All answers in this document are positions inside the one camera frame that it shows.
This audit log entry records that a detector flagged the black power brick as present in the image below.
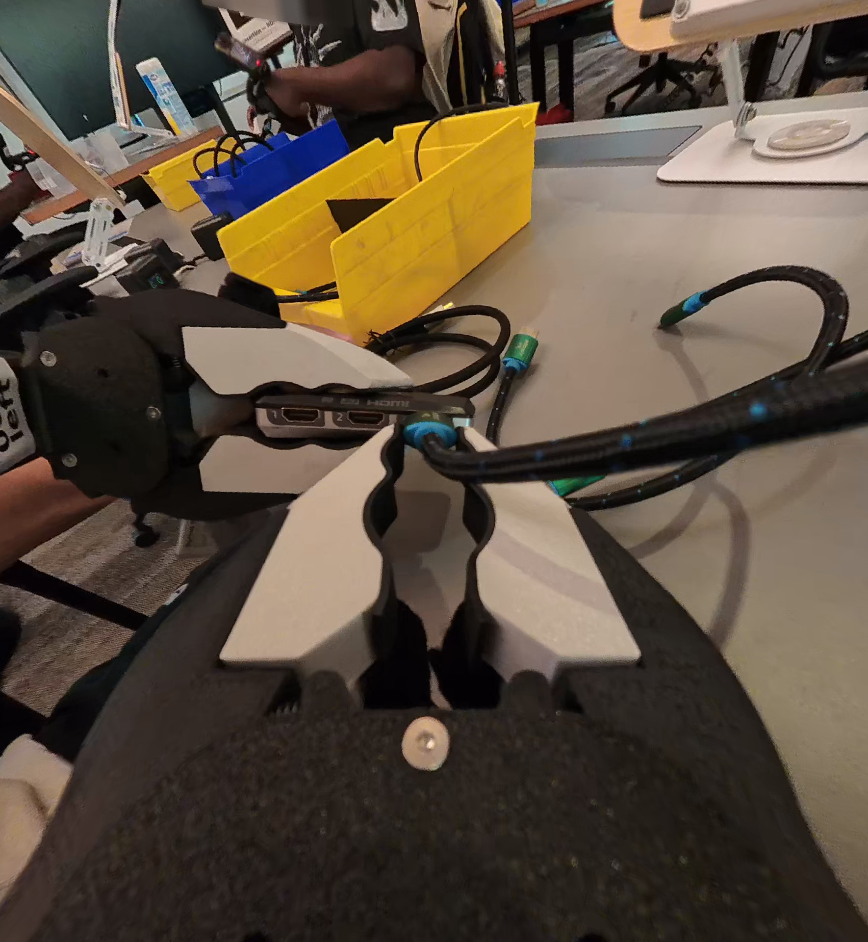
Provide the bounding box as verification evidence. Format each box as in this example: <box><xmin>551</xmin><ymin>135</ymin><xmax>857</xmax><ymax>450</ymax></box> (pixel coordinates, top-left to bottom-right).
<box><xmin>120</xmin><ymin>252</ymin><xmax>183</xmax><ymax>293</ymax></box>

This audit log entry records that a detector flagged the blue gift bag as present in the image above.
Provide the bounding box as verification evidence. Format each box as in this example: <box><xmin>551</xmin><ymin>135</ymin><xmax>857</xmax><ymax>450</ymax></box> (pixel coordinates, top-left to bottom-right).
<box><xmin>190</xmin><ymin>120</ymin><xmax>351</xmax><ymax>222</ymax></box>

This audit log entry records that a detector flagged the large yellow plastic bin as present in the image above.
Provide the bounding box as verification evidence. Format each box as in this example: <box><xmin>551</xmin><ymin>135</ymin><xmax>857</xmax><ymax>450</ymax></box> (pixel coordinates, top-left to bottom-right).
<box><xmin>217</xmin><ymin>102</ymin><xmax>539</xmax><ymax>347</ymax></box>

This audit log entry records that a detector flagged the coiled thin black cable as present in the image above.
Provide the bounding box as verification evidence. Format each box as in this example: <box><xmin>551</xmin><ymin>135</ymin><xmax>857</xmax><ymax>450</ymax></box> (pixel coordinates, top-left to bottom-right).
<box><xmin>276</xmin><ymin>283</ymin><xmax>514</xmax><ymax>402</ymax></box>

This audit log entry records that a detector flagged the person's left forearm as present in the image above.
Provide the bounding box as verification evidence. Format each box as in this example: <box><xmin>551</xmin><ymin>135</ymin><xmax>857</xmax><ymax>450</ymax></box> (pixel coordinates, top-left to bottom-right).
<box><xmin>0</xmin><ymin>458</ymin><xmax>137</xmax><ymax>599</ymax></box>

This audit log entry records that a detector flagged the black office chair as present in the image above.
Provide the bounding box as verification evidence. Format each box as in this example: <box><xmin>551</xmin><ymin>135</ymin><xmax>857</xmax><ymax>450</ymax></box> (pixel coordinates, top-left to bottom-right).
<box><xmin>602</xmin><ymin>48</ymin><xmax>726</xmax><ymax>119</ymax></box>

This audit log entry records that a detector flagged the small yellow plastic bin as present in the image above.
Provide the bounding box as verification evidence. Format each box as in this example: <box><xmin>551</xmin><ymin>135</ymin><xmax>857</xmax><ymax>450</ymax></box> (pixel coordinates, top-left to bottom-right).
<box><xmin>142</xmin><ymin>143</ymin><xmax>223</xmax><ymax>213</ymax></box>

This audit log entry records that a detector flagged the thin black cable in bin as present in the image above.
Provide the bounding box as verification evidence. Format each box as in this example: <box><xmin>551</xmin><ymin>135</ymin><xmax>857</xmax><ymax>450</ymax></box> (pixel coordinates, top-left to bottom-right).
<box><xmin>414</xmin><ymin>103</ymin><xmax>512</xmax><ymax>185</ymax></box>

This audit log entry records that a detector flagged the white cloth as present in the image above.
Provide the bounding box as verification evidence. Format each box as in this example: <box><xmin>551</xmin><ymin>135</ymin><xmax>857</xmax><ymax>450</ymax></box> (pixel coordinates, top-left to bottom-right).
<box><xmin>0</xmin><ymin>734</ymin><xmax>75</xmax><ymax>942</ymax></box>

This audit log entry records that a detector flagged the grey HDMI switch box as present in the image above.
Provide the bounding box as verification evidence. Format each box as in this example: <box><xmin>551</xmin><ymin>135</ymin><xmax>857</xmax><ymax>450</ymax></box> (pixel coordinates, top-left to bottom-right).
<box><xmin>255</xmin><ymin>392</ymin><xmax>477</xmax><ymax>440</ymax></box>

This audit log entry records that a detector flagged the black power adapter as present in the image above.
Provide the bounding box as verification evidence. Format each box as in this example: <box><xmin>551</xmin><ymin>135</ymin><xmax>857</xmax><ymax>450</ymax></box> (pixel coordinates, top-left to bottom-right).
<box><xmin>190</xmin><ymin>215</ymin><xmax>230</xmax><ymax>263</ymax></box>

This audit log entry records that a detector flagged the long braided HDMI cable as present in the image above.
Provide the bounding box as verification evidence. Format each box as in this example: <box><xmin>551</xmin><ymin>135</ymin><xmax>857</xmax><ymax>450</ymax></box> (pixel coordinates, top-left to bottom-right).
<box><xmin>403</xmin><ymin>327</ymin><xmax>868</xmax><ymax>490</ymax></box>

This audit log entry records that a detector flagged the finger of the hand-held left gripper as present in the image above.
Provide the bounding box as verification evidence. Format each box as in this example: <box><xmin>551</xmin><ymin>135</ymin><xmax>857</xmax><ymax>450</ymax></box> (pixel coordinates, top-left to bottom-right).
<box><xmin>199</xmin><ymin>433</ymin><xmax>376</xmax><ymax>509</ymax></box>
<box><xmin>181</xmin><ymin>321</ymin><xmax>414</xmax><ymax>438</ymax></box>

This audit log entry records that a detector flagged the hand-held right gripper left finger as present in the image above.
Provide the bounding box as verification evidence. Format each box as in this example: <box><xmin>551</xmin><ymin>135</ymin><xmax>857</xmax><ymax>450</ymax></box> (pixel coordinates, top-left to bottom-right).
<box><xmin>219</xmin><ymin>424</ymin><xmax>407</xmax><ymax>685</ymax></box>

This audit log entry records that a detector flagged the dark monitor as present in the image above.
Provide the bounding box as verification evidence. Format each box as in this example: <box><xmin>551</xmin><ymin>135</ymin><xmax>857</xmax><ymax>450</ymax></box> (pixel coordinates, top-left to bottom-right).
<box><xmin>0</xmin><ymin>0</ymin><xmax>247</xmax><ymax>142</ymax></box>

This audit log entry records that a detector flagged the tilted wooden board stand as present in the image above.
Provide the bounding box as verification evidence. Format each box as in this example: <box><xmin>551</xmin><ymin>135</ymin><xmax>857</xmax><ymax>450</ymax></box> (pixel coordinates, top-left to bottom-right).
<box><xmin>0</xmin><ymin>81</ymin><xmax>128</xmax><ymax>272</ymax></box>

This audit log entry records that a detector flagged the wooden board with black mat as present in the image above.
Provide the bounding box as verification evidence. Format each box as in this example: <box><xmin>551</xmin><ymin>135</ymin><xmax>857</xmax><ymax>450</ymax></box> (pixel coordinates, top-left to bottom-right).
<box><xmin>614</xmin><ymin>0</ymin><xmax>868</xmax><ymax>54</ymax></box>

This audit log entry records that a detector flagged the short braided HDMI cable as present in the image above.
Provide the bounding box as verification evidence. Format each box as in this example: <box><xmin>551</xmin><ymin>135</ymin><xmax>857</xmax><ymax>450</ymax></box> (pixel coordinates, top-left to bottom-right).
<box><xmin>548</xmin><ymin>267</ymin><xmax>854</xmax><ymax>514</ymax></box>

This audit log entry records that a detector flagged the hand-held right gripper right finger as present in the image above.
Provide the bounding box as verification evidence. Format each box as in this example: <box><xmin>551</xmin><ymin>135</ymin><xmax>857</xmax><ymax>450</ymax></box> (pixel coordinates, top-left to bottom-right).
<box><xmin>456</xmin><ymin>429</ymin><xmax>642</xmax><ymax>681</ymax></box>

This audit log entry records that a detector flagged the grey desk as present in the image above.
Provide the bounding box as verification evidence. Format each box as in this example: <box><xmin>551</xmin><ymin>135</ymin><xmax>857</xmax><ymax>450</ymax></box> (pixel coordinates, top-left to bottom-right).
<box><xmin>121</xmin><ymin>88</ymin><xmax>868</xmax><ymax>942</ymax></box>

